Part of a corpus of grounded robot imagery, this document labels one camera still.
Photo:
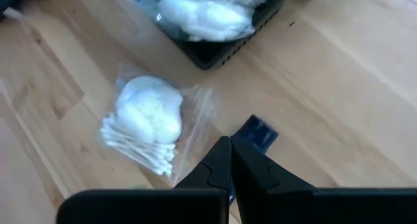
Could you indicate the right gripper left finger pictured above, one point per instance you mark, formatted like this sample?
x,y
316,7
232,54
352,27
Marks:
x,y
195,204

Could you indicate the large cotton swab bag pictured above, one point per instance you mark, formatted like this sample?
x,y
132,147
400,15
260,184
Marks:
x,y
146,113

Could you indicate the small cotton ball bag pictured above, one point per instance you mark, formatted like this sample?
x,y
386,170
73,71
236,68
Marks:
x,y
202,19

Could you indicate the black plastic mesh basket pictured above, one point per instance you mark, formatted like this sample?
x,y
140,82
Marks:
x,y
208,59

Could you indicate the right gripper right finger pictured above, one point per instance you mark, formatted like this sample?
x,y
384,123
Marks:
x,y
277,204

